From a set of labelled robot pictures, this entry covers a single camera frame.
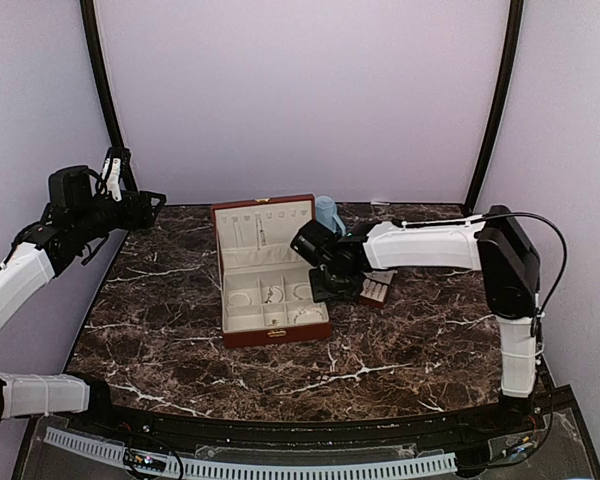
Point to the black left corner post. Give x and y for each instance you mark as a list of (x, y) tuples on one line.
[(99, 72)]

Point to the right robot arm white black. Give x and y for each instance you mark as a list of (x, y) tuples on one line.
[(493, 243)]

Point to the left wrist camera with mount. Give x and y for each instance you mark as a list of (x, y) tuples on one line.
[(115, 162)]

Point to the black right corner post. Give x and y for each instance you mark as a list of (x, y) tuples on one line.
[(500, 94)]

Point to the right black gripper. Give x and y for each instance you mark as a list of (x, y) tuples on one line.
[(319, 291)]

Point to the brown jewelry tray cream lining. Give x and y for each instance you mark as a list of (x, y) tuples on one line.
[(376, 286)]

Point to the brown jewelry box cream lining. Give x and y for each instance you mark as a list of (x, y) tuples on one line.
[(261, 276)]

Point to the black corner post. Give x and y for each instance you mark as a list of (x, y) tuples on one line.
[(500, 94), (99, 72)]

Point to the small circuit board with leds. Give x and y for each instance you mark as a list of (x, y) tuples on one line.
[(139, 460)]

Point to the white slotted cable duct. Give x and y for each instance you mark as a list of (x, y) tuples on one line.
[(111, 453)]

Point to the light blue upside-down mug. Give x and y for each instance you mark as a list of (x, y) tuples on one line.
[(326, 213)]

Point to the black front table rail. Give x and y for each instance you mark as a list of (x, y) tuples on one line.
[(467, 429)]

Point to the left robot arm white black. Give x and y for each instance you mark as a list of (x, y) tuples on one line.
[(84, 207)]

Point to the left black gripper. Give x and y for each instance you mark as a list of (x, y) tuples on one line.
[(145, 218)]

